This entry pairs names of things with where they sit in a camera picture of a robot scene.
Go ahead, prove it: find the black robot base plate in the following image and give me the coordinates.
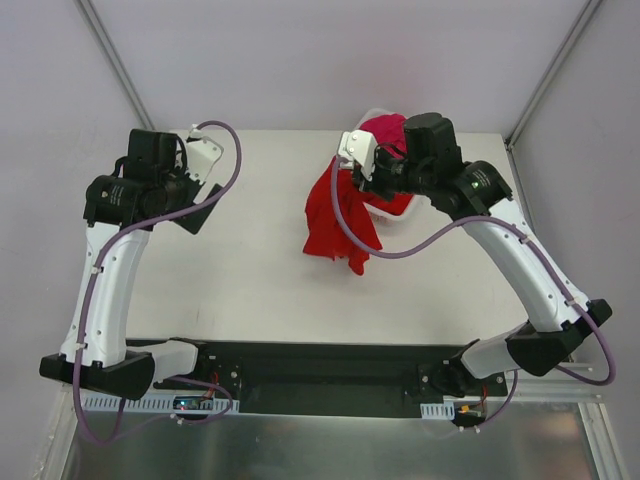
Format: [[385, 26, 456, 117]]
[[152, 339, 509, 419]]

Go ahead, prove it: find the right white cable duct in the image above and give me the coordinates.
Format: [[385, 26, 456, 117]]
[[420, 401, 455, 421]]

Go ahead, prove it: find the pink t shirt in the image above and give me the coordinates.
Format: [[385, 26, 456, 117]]
[[359, 113, 406, 152]]

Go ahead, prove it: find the right aluminium frame post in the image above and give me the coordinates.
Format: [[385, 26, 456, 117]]
[[505, 0, 605, 151]]

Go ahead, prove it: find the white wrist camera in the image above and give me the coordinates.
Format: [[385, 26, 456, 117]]
[[185, 136, 224, 184], [336, 130, 378, 181]]

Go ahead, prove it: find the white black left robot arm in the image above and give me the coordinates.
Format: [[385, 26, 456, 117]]
[[39, 126, 223, 400]]

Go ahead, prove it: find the aluminium frame post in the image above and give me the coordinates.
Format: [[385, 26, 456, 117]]
[[505, 0, 605, 151], [73, 0, 156, 130]]

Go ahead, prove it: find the left aluminium frame post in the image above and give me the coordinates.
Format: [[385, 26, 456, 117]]
[[73, 0, 156, 130]]

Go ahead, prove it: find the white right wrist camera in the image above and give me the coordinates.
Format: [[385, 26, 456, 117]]
[[336, 130, 378, 181]]

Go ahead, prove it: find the white cable duct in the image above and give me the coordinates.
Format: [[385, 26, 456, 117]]
[[420, 401, 455, 421], [81, 393, 240, 415]]

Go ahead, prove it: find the white perforated plastic basket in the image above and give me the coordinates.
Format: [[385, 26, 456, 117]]
[[355, 107, 424, 224]]

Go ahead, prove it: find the red t shirt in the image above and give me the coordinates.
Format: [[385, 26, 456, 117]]
[[365, 194, 413, 216], [303, 159, 382, 276]]

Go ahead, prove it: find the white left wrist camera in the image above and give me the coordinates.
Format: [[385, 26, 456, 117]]
[[185, 136, 224, 184]]

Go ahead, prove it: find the left white cable duct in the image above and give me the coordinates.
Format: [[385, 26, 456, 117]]
[[81, 393, 240, 415]]

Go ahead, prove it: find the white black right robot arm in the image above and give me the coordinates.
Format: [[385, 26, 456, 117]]
[[337, 113, 612, 398]]

